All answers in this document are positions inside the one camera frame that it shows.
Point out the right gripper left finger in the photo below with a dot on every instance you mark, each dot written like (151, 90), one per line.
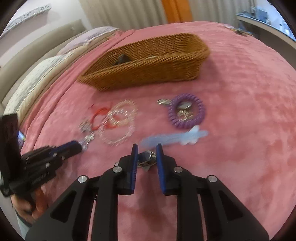
(88, 208)

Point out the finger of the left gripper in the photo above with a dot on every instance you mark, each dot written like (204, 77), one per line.
(66, 150)

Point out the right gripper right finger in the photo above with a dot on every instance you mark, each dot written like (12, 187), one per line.
(205, 206)

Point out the silver metal hair clip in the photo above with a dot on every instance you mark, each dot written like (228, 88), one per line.
(146, 160)

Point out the black smartwatch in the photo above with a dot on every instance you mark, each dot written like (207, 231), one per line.
(123, 59)

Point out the person's left hand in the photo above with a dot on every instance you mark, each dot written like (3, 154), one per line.
(26, 211)

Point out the cream patterned pillow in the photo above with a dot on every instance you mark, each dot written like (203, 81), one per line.
(34, 83)

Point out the light blue hair clip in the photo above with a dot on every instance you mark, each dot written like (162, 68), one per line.
(186, 138)

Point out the pink bed blanket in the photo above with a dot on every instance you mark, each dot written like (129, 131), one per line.
(248, 90)

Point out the pink pillow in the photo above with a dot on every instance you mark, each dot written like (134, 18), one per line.
(88, 37)

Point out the beige bed headboard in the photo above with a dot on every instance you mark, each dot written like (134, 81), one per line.
(29, 55)

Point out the silver keys charm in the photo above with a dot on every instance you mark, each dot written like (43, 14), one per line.
(165, 102)

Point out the beige curtain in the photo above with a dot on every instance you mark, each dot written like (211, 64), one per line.
(141, 14)

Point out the brown wicker basket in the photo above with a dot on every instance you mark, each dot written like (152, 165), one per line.
(169, 58)

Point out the orange curtain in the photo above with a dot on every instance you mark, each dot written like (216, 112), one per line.
(177, 11)

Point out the white desk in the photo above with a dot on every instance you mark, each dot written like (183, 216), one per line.
(268, 28)

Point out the small items on bed edge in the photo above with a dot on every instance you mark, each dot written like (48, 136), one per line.
(238, 31)

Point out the white wall shelf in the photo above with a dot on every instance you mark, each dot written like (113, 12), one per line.
(25, 17)

